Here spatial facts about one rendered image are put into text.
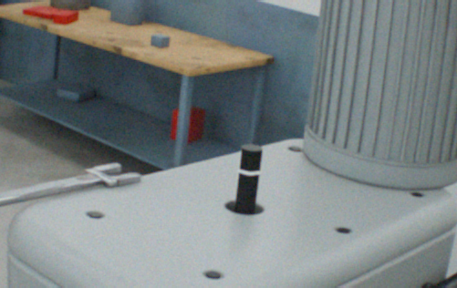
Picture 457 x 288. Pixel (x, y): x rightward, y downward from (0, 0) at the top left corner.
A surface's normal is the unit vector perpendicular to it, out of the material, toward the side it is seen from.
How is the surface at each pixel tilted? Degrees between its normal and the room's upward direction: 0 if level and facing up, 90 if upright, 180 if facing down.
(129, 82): 90
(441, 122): 90
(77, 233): 0
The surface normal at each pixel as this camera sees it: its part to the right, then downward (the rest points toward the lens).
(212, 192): 0.11, -0.95
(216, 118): -0.66, 0.15
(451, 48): 0.39, 0.32
